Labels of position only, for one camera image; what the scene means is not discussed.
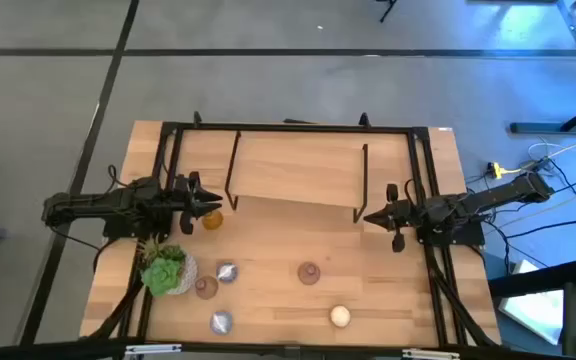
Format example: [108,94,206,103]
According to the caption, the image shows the black aluminium table frame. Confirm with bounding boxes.
[80,110,502,360]

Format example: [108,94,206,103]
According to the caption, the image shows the black power adapter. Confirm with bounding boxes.
[520,157,552,174]

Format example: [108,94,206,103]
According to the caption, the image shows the green succulent in white pot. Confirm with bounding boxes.
[139,239,199,298]

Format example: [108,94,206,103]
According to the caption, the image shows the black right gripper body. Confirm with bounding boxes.
[392,197,423,227]

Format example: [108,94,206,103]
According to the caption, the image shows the silver metal bracket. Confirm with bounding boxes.
[401,348,462,360]
[124,343,183,357]

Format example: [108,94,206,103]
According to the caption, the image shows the blue metal desk frame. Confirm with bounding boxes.
[510,0,576,135]

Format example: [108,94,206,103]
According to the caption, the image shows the wooden shelf riser black legs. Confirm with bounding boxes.
[224,128,369,224]

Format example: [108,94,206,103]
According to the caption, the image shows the pink glass candlestick holder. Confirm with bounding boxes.
[297,261,322,287]
[194,275,219,301]

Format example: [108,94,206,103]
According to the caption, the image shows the amber glass candlestick holder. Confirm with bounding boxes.
[201,209,225,232]

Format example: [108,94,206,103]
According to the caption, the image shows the black stand leg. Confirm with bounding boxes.
[375,0,399,24]

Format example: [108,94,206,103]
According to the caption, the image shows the yellow power plug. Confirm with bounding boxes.
[486,161,522,180]

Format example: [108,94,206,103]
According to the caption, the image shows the bright tilted screen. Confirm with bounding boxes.
[497,259,565,346]

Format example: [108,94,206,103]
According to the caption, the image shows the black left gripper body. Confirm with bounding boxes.
[163,182,194,227]

